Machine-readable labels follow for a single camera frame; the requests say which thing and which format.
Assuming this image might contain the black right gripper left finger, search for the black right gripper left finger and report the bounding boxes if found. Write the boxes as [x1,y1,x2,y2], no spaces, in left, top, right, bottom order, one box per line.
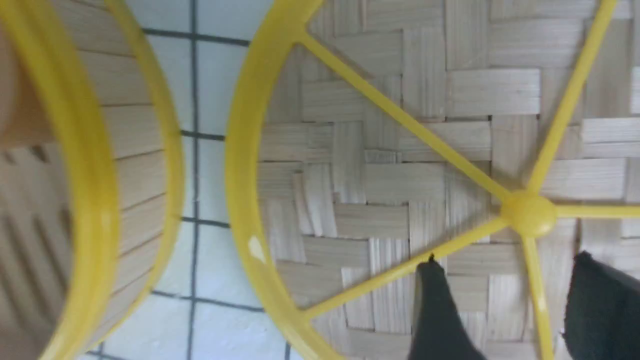
[407,255,485,360]

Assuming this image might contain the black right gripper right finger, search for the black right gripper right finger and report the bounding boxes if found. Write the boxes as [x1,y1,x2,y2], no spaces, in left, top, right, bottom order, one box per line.
[563,251,640,360]

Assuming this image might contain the yellow woven steamer lid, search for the yellow woven steamer lid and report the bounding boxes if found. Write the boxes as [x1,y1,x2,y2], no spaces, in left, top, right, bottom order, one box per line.
[226,0,639,360]

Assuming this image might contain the yellow bamboo steamer basket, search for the yellow bamboo steamer basket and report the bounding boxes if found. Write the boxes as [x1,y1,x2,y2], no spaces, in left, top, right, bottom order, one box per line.
[1,0,185,360]

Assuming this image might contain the white grid tablecloth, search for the white grid tablecloth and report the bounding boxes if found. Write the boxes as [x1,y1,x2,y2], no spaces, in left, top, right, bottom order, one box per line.
[83,0,300,360]

